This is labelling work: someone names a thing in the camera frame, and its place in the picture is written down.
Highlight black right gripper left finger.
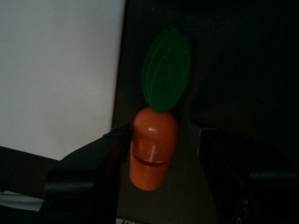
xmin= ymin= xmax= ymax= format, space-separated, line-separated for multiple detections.
xmin=37 ymin=123 xmax=135 ymax=224

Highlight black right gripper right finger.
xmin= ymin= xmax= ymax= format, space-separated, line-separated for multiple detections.
xmin=188 ymin=119 xmax=299 ymax=224

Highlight orange toy carrot green leaves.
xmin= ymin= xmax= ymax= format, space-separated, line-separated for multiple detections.
xmin=128 ymin=27 xmax=192 ymax=192

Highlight white board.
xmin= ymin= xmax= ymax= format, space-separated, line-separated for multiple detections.
xmin=0 ymin=0 xmax=127 ymax=161

